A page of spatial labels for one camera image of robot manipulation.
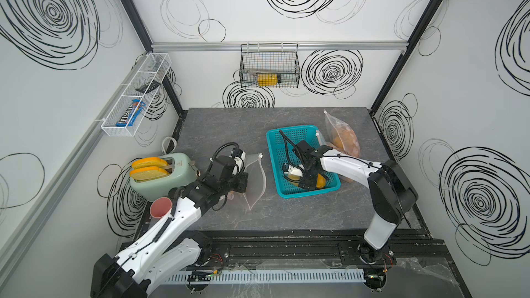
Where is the teal plastic basket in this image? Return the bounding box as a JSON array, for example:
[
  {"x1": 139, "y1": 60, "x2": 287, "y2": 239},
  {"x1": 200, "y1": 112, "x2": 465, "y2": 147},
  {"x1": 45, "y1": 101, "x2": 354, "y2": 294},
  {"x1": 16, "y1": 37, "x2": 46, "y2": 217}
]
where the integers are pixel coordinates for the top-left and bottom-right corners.
[{"x1": 266, "y1": 125, "x2": 342, "y2": 199}]

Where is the red cup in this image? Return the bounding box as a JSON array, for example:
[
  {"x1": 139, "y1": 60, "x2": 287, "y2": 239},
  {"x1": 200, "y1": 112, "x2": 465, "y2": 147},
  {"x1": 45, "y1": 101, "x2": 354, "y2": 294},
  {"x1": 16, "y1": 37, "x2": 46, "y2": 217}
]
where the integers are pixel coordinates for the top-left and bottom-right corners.
[{"x1": 150, "y1": 197, "x2": 173, "y2": 219}]

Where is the black wire wall basket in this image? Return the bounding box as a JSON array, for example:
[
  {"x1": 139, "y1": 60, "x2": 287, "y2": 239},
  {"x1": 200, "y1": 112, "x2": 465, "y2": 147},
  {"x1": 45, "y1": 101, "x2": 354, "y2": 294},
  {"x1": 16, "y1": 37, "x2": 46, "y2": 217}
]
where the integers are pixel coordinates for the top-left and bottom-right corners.
[{"x1": 239, "y1": 42, "x2": 301, "y2": 89}]

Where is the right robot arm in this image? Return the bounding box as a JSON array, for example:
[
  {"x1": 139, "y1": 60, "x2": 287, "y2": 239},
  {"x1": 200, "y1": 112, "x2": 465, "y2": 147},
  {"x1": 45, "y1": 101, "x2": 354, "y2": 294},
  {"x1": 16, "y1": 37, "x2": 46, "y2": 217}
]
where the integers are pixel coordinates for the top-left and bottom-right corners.
[{"x1": 284, "y1": 141, "x2": 418, "y2": 264}]

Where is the white toaster cable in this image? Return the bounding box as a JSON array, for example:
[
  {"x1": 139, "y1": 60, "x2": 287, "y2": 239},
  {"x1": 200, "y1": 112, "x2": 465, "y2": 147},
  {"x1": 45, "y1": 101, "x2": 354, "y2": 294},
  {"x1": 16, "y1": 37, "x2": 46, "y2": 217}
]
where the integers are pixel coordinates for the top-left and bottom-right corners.
[{"x1": 160, "y1": 136, "x2": 178, "y2": 155}]

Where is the white wire shelf basket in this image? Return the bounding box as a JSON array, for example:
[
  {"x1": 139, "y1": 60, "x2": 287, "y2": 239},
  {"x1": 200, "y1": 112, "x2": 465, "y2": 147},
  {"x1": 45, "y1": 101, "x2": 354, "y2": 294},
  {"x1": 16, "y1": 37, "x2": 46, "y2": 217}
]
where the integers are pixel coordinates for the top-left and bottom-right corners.
[{"x1": 101, "y1": 52, "x2": 171, "y2": 137}]

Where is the yellow item in basket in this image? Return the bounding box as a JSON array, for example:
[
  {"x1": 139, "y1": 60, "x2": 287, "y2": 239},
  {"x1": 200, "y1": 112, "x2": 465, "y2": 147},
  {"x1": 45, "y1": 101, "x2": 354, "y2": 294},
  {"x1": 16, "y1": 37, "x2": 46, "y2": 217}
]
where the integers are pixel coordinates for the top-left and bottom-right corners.
[{"x1": 257, "y1": 73, "x2": 280, "y2": 87}]

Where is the potato top right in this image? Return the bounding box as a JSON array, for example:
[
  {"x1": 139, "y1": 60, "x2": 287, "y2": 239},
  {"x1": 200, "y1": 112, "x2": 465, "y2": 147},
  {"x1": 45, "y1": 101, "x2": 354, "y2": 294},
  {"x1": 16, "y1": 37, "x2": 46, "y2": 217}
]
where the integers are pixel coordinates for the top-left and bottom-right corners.
[{"x1": 232, "y1": 190, "x2": 246, "y2": 197}]

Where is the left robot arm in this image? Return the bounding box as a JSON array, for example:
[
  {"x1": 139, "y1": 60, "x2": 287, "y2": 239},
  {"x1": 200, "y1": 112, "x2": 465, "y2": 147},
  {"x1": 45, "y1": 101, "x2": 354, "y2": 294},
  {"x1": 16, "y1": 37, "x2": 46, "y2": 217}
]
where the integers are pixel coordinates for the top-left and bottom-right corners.
[{"x1": 90, "y1": 149, "x2": 248, "y2": 297}]

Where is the mint green toaster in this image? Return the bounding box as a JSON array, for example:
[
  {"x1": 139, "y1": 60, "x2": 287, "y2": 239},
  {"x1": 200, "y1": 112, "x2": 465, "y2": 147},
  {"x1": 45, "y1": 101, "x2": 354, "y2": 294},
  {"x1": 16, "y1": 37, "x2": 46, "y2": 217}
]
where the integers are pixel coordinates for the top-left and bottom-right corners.
[{"x1": 129, "y1": 153, "x2": 200, "y2": 202}]

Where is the lower toast slice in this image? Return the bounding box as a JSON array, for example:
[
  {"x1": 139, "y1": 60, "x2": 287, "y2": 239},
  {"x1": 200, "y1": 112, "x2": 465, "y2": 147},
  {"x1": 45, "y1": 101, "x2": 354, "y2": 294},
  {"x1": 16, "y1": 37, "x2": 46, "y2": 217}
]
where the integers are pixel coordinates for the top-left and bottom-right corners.
[{"x1": 130, "y1": 167, "x2": 170, "y2": 182}]

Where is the blue candy packet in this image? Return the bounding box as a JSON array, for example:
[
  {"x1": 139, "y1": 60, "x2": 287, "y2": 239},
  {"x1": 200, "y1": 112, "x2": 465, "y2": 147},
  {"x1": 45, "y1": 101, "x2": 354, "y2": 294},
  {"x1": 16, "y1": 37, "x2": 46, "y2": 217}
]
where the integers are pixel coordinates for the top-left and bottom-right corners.
[{"x1": 115, "y1": 99, "x2": 145, "y2": 127}]

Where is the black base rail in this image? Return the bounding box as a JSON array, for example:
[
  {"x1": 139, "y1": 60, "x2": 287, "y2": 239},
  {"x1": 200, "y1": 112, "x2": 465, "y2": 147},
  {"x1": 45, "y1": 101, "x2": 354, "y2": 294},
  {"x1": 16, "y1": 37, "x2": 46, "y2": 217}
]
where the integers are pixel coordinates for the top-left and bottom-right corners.
[{"x1": 170, "y1": 229, "x2": 449, "y2": 266}]

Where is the upper toast slice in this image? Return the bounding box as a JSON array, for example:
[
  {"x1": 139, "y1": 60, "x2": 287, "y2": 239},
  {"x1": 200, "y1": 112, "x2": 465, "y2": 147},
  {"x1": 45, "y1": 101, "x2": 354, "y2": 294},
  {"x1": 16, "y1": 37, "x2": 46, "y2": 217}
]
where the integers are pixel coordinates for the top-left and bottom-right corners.
[{"x1": 131, "y1": 157, "x2": 168, "y2": 170}]

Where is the white slotted cable duct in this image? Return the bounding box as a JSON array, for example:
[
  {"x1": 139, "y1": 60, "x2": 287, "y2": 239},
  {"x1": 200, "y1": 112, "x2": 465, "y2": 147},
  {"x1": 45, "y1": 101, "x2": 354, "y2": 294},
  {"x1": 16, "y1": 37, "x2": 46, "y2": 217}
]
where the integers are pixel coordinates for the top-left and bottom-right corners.
[{"x1": 164, "y1": 268, "x2": 366, "y2": 285}]

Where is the potato right middle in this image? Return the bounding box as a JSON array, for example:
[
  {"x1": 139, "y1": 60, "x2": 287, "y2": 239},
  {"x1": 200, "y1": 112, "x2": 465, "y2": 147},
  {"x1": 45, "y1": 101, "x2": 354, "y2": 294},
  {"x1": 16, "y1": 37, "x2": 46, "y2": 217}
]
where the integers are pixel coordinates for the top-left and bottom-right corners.
[{"x1": 316, "y1": 174, "x2": 327, "y2": 189}]

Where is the clear zipper bag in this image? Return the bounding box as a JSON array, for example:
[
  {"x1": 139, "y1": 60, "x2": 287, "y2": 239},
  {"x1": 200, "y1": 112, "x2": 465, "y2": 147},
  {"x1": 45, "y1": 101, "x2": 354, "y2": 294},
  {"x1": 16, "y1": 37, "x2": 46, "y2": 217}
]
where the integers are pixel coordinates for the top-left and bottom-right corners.
[
  {"x1": 316, "y1": 130, "x2": 354, "y2": 183},
  {"x1": 324, "y1": 111, "x2": 360, "y2": 157},
  {"x1": 230, "y1": 153, "x2": 266, "y2": 211}
]

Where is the black remote control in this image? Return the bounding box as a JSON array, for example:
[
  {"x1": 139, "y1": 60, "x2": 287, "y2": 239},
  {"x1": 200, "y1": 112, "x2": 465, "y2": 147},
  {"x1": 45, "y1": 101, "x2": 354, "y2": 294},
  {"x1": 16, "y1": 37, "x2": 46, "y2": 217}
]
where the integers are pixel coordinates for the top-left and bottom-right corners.
[{"x1": 135, "y1": 80, "x2": 161, "y2": 95}]

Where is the toast slice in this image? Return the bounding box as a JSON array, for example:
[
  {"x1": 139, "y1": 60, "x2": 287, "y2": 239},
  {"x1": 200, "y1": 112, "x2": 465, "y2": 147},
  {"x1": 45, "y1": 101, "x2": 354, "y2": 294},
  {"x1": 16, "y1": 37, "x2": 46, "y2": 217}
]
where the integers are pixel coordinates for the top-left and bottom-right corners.
[
  {"x1": 131, "y1": 157, "x2": 168, "y2": 170},
  {"x1": 130, "y1": 167, "x2": 170, "y2": 182}
]

